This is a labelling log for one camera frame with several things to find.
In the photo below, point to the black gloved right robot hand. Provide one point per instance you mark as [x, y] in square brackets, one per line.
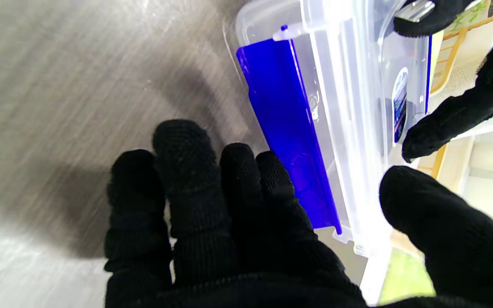
[229, 239]

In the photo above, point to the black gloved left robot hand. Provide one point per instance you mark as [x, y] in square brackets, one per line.
[473, 98]

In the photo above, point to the clear lid with blue mark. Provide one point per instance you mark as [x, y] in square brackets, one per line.
[379, 85]

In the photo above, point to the clear container with blue clips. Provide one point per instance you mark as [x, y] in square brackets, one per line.
[289, 128]

